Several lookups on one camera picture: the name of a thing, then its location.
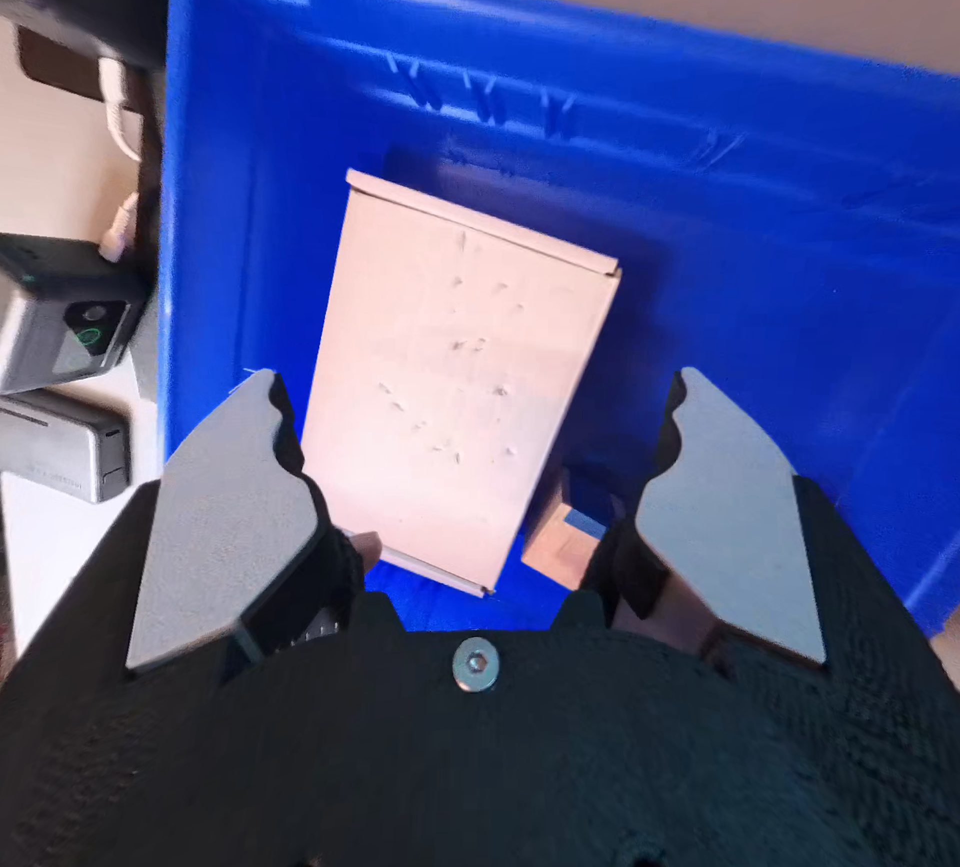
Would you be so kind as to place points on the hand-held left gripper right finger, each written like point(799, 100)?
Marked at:
point(735, 529)

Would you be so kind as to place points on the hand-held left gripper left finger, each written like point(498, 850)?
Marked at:
point(225, 529)

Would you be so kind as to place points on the long cardboard box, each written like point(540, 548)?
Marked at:
point(450, 394)

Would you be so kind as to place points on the large blue plastic bin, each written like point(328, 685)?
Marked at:
point(750, 244)

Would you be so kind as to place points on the person's left hand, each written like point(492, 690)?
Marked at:
point(367, 548)

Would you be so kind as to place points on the cardboard box with blue tape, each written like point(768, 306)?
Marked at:
point(559, 552)

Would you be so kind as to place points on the silver rectangular device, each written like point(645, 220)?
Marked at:
point(52, 443)

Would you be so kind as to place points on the grey device with black lens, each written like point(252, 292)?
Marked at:
point(45, 334)

